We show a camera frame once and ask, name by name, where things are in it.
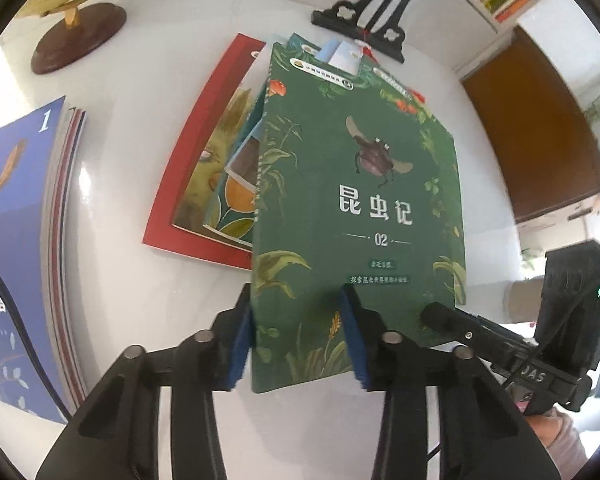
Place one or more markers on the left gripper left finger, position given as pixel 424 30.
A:
pixel 114 433

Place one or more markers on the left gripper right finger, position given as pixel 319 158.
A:
pixel 483 435

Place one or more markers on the green insect book 02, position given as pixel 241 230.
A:
pixel 351 191

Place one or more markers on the blue eagle book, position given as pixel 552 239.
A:
pixel 28 372

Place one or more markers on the green insect book 01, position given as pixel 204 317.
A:
pixel 371 75

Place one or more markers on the light blue Tang poetry book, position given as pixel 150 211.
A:
pixel 342 55

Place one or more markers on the stack of sorted books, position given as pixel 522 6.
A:
pixel 53 255

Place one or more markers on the operator hand pink sleeve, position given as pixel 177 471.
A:
pixel 561 439

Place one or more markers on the brown wooden cabinet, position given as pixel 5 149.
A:
pixel 546 150

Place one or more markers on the red picture book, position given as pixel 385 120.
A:
pixel 196 165

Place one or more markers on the teal flower book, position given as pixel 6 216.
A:
pixel 230 211

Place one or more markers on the black fan stand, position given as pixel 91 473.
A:
pixel 377 23

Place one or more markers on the yellow globe wooden base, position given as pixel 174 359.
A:
pixel 83 28

